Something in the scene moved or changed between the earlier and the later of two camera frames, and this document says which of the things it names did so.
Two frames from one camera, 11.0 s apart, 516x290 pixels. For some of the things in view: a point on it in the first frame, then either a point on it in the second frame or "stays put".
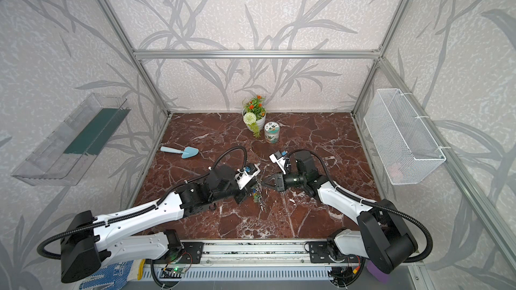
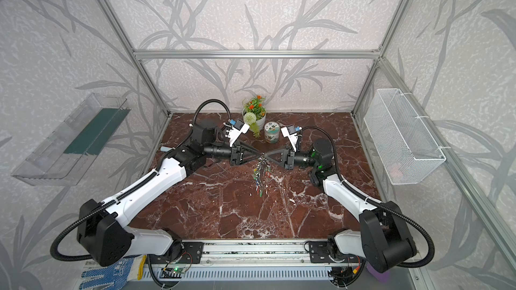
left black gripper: x=246 y=192 → x=235 y=153
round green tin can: x=272 y=129 stays put
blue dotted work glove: x=114 y=277 stays put
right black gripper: x=278 y=181 → x=287 y=158
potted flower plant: x=254 y=115 stays put
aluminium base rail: x=249 y=254 stays put
